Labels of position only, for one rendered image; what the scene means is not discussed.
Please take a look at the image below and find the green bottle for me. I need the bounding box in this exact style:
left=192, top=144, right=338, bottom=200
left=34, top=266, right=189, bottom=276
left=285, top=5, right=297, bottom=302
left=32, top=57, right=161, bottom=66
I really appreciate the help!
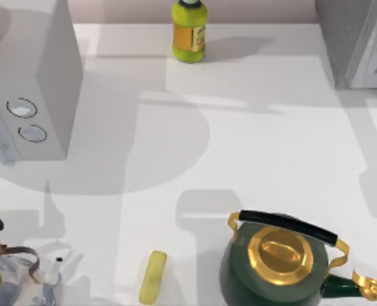
left=170, top=0, right=209, bottom=64

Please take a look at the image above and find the pale yellow flat bar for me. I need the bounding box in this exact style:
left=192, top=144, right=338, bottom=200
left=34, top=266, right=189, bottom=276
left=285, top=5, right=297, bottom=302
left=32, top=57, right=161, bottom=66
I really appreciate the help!
left=138, top=250, right=168, bottom=305

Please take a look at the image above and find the dark green and gold kettle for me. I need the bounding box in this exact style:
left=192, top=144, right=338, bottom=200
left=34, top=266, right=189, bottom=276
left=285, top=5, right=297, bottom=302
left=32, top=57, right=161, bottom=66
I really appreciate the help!
left=219, top=209, right=377, bottom=306

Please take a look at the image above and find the small microwave knob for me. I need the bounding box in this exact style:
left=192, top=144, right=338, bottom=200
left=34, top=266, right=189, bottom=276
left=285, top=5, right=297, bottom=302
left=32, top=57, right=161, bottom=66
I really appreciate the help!
left=18, top=124, right=48, bottom=144

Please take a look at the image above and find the large microwave knob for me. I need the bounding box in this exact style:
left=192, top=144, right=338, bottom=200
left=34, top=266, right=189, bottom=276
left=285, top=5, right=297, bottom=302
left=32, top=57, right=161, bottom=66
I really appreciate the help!
left=6, top=98, right=38, bottom=119

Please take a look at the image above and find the pale microwave oven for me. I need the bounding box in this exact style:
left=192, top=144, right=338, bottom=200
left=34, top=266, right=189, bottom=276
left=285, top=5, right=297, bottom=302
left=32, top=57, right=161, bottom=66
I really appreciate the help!
left=0, top=0, right=84, bottom=165

